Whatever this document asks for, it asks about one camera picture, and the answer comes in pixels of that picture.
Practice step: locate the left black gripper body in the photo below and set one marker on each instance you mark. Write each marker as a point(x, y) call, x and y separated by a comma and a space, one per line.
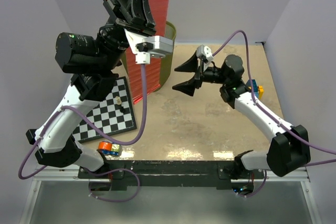
point(115, 14)

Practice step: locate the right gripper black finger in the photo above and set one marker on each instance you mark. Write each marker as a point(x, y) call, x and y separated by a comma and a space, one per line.
point(191, 65)
point(188, 87)

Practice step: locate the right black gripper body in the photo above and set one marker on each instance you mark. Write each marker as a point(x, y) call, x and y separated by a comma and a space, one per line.
point(212, 74)

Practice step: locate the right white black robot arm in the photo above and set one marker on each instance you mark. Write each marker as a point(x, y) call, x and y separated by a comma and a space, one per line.
point(288, 149)

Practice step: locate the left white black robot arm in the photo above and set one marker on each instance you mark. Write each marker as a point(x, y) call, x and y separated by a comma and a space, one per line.
point(90, 61)

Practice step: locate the olive green mesh trash bin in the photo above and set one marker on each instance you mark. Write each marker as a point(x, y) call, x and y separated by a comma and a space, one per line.
point(157, 73)

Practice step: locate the colourful toy block stack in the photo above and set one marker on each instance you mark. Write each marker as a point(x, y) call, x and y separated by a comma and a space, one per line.
point(258, 90)

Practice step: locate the cream chess piece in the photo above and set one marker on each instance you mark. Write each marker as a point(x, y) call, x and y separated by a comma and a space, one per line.
point(118, 101)

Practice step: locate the black white chessboard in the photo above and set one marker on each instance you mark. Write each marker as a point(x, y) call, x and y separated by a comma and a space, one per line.
point(107, 115)

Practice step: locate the orange blue toy car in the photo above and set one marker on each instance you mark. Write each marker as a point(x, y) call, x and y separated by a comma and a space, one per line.
point(109, 148)

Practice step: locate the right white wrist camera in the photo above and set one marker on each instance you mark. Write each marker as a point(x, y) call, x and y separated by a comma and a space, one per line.
point(204, 53)

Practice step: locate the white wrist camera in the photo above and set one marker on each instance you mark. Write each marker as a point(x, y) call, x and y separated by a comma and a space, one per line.
point(145, 48)
point(204, 53)

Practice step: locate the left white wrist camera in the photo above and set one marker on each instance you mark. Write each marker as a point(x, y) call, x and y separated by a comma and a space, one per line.
point(145, 48)

